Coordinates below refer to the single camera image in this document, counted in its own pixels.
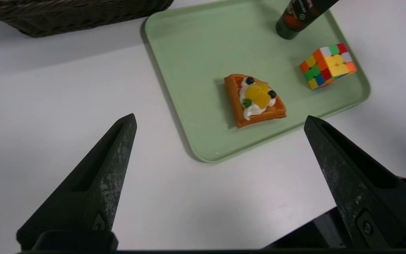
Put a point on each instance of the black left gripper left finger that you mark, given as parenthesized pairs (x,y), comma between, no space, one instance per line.
(97,187)

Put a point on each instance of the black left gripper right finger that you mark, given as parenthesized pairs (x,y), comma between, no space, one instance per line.
(365,197)

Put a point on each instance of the toy waffle with cream fruit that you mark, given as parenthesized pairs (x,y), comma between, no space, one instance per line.
(259,116)

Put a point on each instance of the dark tube with red label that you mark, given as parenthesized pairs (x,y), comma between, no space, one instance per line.
(298,17)

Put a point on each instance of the dark brown wicker basket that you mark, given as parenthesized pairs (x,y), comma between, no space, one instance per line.
(65,17)

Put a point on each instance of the multicoloured puzzle cube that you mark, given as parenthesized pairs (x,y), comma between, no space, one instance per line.
(328,67)

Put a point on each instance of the light green plastic tray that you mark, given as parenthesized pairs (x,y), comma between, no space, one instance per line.
(206,53)

